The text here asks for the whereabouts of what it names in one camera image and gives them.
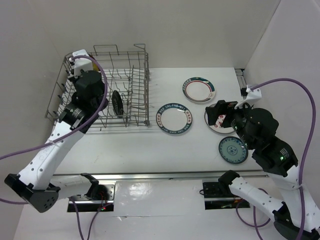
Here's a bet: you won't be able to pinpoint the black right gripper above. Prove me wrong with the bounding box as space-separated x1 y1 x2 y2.
203 96 254 148

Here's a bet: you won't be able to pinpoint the black round plate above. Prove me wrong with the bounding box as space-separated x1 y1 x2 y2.
111 90 124 119

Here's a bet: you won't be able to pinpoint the yellow patterned plate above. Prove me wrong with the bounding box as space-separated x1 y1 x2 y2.
92 62 100 72

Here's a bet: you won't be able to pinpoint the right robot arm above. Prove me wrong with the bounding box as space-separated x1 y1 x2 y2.
205 100 320 240

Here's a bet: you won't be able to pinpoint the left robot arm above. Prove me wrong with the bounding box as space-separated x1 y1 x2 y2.
4 70 108 213

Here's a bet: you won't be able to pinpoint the white plate red characters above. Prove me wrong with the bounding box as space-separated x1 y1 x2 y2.
204 112 235 135

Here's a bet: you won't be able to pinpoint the white plate teal red rim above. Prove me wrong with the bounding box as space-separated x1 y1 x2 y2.
182 77 216 104

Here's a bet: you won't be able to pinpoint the blue white patterned plate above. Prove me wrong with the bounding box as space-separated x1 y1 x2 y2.
218 136 249 165

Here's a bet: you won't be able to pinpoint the white plate teal lettered rim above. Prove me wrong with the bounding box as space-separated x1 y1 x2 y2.
155 102 193 135

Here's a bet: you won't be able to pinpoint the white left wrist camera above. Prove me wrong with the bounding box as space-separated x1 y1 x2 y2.
72 49 93 78

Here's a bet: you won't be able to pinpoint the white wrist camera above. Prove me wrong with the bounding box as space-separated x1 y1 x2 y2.
234 85 262 109
72 49 93 78

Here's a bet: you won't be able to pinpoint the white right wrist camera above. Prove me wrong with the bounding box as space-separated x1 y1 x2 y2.
234 85 262 109

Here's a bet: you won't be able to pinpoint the silver aluminium side rail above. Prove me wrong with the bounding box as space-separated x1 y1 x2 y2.
234 68 247 89

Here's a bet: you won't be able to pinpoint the grey wire dish rack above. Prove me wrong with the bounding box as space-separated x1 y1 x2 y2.
44 44 150 132

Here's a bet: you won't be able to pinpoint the silver aluminium front rail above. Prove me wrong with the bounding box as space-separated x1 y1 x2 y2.
52 170 268 181

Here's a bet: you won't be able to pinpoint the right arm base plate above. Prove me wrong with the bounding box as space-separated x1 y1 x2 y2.
199 181 250 210

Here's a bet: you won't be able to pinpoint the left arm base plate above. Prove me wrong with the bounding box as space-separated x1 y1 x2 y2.
72 181 116 213

